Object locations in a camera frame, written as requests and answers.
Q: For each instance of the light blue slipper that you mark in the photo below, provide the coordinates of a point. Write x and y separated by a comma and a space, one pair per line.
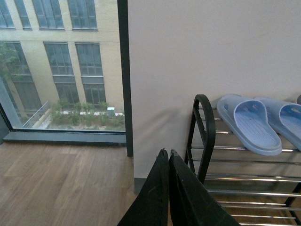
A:
247, 119
285, 118

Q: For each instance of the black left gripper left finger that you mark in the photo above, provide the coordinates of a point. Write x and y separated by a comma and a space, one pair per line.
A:
150, 208

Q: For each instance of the black metal shoe rack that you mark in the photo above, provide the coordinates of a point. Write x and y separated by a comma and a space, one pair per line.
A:
256, 190

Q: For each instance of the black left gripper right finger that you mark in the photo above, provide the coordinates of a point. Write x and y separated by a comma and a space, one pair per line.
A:
190, 203

